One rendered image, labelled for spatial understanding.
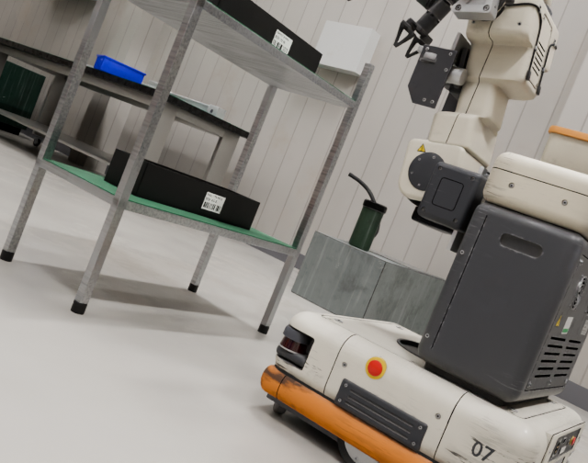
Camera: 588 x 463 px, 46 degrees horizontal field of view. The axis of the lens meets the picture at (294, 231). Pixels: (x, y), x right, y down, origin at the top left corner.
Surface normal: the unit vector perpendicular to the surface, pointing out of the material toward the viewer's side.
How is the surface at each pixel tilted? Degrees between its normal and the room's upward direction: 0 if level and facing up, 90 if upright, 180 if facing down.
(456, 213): 90
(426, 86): 90
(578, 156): 92
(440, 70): 90
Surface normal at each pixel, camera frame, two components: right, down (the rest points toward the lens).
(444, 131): -0.52, -0.16
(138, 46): 0.72, 0.33
